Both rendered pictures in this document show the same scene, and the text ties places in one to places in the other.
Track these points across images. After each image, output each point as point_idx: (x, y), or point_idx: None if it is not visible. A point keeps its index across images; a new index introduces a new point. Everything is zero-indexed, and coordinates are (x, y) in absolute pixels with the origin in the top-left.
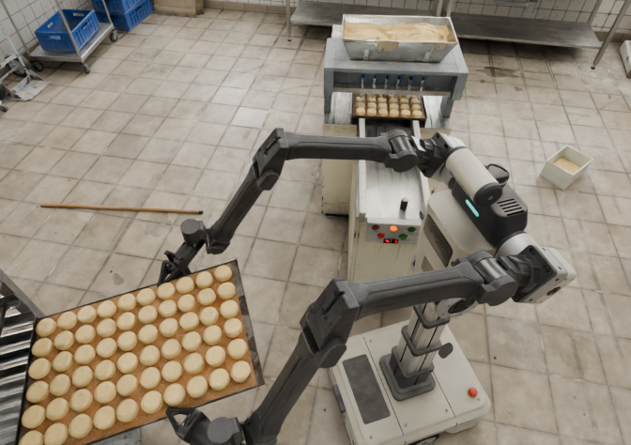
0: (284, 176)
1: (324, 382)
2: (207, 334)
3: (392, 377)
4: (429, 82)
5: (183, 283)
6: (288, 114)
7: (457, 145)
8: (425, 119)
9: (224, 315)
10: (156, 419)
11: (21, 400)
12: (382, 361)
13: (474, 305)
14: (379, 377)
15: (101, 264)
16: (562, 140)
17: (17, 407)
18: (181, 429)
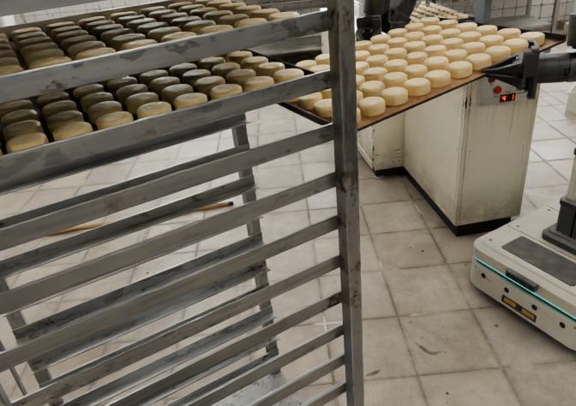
0: (307, 160)
1: (477, 302)
2: (465, 35)
3: (571, 239)
4: None
5: (396, 31)
6: (280, 120)
7: None
8: (474, 18)
9: (468, 28)
10: (476, 77)
11: (296, 106)
12: (548, 232)
13: None
14: (554, 248)
15: (131, 269)
16: (565, 88)
17: (166, 306)
18: (528, 50)
